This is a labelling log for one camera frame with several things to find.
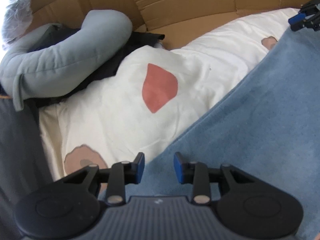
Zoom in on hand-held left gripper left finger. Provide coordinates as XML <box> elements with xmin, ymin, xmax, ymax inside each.
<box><xmin>62</xmin><ymin>152</ymin><xmax>145</xmax><ymax>205</ymax></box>

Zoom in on flattened cardboard box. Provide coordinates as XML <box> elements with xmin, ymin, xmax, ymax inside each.
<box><xmin>27</xmin><ymin>0</ymin><xmax>316</xmax><ymax>51</ymax></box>

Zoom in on black cloth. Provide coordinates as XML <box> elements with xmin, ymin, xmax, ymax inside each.
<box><xmin>25</xmin><ymin>24</ymin><xmax>166</xmax><ymax>108</ymax></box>

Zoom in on printed cream blanket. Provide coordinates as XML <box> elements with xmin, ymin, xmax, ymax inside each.
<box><xmin>39</xmin><ymin>7</ymin><xmax>300</xmax><ymax>181</ymax></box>

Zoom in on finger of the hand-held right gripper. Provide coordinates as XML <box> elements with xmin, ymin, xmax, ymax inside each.
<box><xmin>299</xmin><ymin>0</ymin><xmax>320</xmax><ymax>15</ymax></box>
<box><xmin>288</xmin><ymin>12</ymin><xmax>320</xmax><ymax>32</ymax></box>

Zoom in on light blue jeans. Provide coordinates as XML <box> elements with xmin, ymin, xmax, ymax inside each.
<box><xmin>99</xmin><ymin>24</ymin><xmax>320</xmax><ymax>240</ymax></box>

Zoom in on white plastic bag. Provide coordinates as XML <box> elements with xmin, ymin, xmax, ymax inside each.
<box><xmin>1</xmin><ymin>0</ymin><xmax>33</xmax><ymax>46</ymax></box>

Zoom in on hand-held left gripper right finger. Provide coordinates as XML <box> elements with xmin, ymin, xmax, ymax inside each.
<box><xmin>174</xmin><ymin>152</ymin><xmax>257</xmax><ymax>205</ymax></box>

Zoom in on grey plush pillow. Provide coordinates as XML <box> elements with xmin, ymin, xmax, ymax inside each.
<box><xmin>0</xmin><ymin>9</ymin><xmax>133</xmax><ymax>112</ymax></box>

